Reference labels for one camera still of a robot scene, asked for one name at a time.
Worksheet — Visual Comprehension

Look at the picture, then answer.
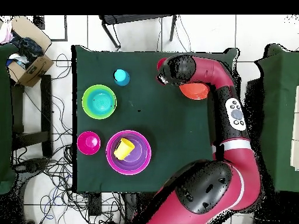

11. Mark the yellow cup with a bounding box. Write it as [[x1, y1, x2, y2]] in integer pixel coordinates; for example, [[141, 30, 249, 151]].
[[113, 138, 136, 161]]

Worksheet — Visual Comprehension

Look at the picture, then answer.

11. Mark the purple bowl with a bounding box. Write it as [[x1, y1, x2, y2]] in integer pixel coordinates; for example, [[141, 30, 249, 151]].
[[109, 134, 150, 170]]

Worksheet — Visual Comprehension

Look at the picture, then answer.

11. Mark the blue bowl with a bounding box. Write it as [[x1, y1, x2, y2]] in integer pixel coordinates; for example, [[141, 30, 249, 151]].
[[86, 89, 116, 117]]

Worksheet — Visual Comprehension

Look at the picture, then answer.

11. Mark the large pink bowl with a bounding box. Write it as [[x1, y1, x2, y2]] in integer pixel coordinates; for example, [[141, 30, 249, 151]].
[[105, 129, 152, 176]]

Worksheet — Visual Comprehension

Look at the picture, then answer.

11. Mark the red cup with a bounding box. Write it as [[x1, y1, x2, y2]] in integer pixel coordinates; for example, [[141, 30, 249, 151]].
[[157, 57, 168, 72]]

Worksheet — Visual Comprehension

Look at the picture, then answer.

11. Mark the dark green tablecloth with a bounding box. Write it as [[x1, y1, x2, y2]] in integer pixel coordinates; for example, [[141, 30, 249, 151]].
[[71, 44, 239, 195]]

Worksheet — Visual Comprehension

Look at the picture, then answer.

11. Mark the light blue cup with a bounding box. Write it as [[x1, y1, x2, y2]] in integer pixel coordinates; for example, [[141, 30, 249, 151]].
[[113, 69, 131, 87]]

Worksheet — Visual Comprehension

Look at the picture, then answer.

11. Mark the orange bowl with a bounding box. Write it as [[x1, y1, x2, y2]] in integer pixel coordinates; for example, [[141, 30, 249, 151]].
[[179, 82, 210, 101]]

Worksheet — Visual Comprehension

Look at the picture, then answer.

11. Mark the small crimson bowl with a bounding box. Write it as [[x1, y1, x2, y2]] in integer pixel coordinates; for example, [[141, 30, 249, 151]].
[[77, 131, 102, 156]]

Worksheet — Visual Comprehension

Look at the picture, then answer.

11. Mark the green bowl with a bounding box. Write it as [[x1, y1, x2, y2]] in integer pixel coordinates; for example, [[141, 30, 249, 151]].
[[81, 84, 117, 120]]

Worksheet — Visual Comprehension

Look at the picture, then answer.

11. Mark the black cabinet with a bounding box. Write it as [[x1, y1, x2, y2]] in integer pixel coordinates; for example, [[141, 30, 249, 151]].
[[242, 78, 265, 136]]

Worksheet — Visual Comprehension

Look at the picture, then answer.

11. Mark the black caster leg with knob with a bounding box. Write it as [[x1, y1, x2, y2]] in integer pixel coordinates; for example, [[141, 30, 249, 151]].
[[12, 157, 51, 180]]

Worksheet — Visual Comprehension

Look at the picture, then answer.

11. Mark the cardboard box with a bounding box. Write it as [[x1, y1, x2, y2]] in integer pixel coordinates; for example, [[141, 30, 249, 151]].
[[6, 15, 55, 88]]

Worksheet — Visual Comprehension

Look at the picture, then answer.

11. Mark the green-covered side table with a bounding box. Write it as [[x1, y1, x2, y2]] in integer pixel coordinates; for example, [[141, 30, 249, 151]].
[[255, 43, 299, 195], [0, 43, 18, 195]]

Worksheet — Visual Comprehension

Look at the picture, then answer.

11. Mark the tangle of black cables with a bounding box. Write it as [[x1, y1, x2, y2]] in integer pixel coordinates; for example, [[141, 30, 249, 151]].
[[13, 53, 127, 224]]

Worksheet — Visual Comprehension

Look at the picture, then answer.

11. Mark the black bench frame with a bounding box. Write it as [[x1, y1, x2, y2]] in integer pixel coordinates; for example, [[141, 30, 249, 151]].
[[10, 74, 53, 158]]

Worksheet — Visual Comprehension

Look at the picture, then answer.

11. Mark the black metal chair frame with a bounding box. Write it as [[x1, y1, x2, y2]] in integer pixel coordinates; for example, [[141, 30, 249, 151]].
[[98, 14, 178, 50]]

